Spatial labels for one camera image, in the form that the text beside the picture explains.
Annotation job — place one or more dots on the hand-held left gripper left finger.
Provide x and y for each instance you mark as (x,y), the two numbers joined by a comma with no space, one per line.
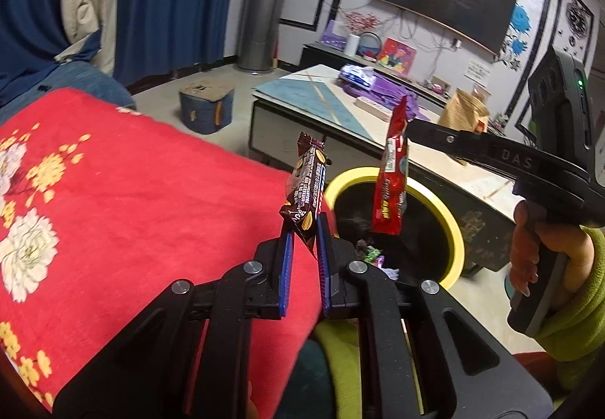
(287,277)

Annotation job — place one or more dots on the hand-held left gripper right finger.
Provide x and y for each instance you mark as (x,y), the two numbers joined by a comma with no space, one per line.
(324,277)

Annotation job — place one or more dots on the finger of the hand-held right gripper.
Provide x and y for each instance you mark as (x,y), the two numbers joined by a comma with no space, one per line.
(439,141)

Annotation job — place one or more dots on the red snack wrapper white label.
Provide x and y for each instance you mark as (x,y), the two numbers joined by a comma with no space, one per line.
(390,192)

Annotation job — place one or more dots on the brown blue cookie wrapper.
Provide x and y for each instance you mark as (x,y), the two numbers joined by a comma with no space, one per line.
(305,192)

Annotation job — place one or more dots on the yellow rimmed black trash bin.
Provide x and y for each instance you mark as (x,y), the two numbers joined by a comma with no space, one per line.
(349,175)

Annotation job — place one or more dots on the person's right forearm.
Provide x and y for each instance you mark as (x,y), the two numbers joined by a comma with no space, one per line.
(581,329)

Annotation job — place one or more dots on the person's right hand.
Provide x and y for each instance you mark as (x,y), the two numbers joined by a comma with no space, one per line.
(522,249)

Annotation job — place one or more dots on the large brown paper bag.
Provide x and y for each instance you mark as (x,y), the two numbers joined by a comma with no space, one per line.
(461,111)

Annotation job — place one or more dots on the green snack wrapper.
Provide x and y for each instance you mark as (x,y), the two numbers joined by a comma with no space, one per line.
(373,253)

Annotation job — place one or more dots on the purple cloth bag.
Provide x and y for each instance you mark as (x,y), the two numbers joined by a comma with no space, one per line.
(387,90)

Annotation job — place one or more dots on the person's green jacket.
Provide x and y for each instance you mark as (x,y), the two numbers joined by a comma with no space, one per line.
(340,362)

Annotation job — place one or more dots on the colourful small painting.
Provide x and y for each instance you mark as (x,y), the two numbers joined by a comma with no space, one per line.
(397,55)

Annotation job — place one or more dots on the person's dark teal pants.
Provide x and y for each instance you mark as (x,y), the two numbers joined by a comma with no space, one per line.
(302,376)

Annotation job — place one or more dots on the blue white tissue pack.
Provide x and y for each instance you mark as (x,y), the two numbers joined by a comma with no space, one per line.
(357,75)

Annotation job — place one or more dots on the round blue ornament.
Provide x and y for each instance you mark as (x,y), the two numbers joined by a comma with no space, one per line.
(371,45)

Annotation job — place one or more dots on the white vase with pink flowers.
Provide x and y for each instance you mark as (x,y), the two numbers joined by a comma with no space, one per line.
(350,45)

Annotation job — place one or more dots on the purple box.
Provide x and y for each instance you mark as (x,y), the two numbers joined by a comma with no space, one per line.
(333,36)

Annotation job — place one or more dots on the dark tv stand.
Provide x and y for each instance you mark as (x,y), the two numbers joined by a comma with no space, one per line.
(316,55)

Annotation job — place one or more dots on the glass top coffee table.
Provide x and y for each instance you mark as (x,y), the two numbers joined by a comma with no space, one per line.
(264,126)

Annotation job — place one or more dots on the red floral blanket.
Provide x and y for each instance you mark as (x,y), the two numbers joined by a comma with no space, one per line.
(142,192)

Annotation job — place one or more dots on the blue storage stool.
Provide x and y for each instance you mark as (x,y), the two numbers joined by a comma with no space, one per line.
(203,114)

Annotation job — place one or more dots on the silver tower air conditioner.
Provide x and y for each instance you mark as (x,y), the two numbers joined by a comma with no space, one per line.
(264,7)

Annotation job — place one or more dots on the blue bed sheet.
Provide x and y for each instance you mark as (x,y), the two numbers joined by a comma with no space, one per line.
(85,83)

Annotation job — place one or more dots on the white paper wall note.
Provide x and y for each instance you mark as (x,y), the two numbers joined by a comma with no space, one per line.
(477,70)

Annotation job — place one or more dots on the wall socket with plug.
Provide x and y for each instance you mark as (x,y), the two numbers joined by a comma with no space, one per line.
(456,43)

